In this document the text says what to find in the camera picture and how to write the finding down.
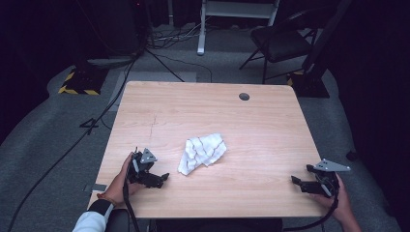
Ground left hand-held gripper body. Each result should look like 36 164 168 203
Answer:
128 147 159 186

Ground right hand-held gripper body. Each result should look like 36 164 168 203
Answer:
313 159 352 197

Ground white cloth with dark stitching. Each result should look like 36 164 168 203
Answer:
177 132 227 177

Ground person's right hand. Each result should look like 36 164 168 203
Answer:
311 173 354 223

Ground person's left hand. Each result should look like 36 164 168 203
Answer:
97 153 146 206

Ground grey tape strip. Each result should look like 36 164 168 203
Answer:
84 183 108 193

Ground person's dark clothed legs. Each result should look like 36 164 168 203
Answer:
105 209 283 232

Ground black base with hazard stripes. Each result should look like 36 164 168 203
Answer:
286 71 331 99
57 66 109 96

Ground black folding chair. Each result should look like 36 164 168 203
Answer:
239 8 318 85

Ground black slanted stand pole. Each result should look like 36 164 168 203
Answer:
303 0 353 73

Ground black computer tower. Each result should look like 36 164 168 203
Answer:
107 0 150 56

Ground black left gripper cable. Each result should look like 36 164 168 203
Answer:
122 160 141 232

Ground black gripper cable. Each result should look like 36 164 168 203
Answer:
122 160 141 232
283 189 340 232

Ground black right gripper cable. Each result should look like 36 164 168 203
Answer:
283 189 340 232

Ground long black floor cable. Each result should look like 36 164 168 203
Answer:
8 54 140 232

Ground thin black floor cable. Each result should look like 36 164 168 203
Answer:
144 47 214 83

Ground bundle of floor cables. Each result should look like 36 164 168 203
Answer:
146 22 207 50

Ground white metal desk frame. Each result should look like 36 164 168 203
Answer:
196 0 280 56

